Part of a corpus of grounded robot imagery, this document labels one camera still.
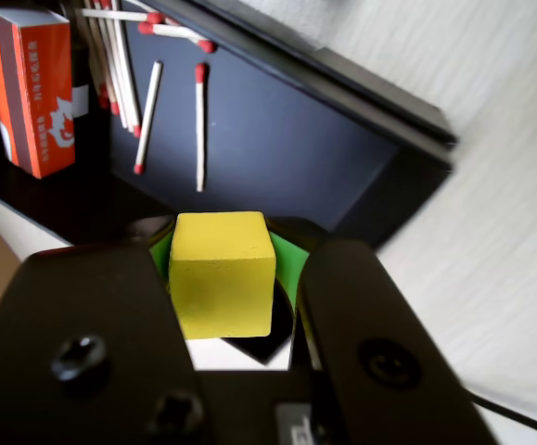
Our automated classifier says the red-tipped wooden match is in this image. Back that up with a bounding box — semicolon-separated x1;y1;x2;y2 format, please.
81;7;166;25
95;0;121;117
137;20;204;44
122;0;217;55
82;0;110;110
133;60;164;176
112;0;143;139
194;61;211;193

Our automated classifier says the black box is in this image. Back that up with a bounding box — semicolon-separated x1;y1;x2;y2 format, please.
0;0;458;254

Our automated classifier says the yellow wooden cube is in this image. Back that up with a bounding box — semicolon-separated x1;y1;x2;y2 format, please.
168;210;278;340

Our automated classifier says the white paper label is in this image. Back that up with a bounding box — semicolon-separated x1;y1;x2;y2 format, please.
71;83;90;119

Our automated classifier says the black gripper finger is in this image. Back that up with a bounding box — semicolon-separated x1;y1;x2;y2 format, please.
0;215;213;445
267;216;500;445

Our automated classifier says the orange matchbox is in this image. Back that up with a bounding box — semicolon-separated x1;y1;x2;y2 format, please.
0;4;77;181

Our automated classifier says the black cable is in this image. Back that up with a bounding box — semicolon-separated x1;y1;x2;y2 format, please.
469;392;537;442

